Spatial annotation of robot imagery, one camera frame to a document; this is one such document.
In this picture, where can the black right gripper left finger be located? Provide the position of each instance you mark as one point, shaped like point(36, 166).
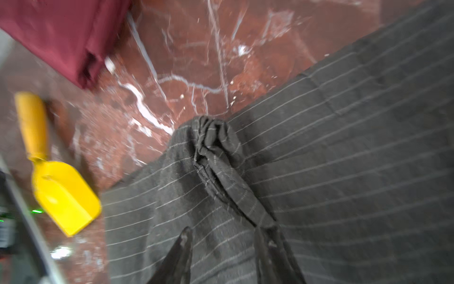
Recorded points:
point(176, 266)

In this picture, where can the dark grey striped shirt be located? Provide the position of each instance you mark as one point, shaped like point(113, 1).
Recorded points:
point(353, 161)

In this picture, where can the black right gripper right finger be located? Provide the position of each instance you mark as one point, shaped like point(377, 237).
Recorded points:
point(275, 263)

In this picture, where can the maroon folded shirt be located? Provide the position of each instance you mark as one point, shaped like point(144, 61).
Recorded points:
point(73, 37)

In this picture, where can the yellow toy shovel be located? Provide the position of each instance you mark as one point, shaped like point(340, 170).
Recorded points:
point(57, 186)

